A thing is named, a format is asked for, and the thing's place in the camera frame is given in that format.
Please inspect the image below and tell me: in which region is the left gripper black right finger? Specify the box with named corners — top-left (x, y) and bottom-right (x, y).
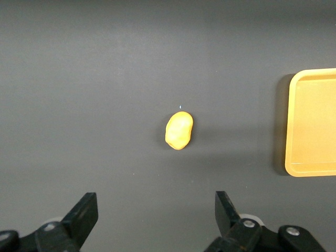
top-left (203, 191), bottom-right (328, 252)

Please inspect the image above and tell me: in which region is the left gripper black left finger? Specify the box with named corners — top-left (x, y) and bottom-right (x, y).
top-left (0, 192), bottom-right (99, 252)

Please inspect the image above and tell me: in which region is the yellow potato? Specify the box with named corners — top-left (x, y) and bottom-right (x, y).
top-left (164, 111), bottom-right (194, 151)

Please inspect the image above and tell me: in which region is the yellow plastic tray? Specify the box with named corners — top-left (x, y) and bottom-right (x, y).
top-left (285, 68), bottom-right (336, 177)

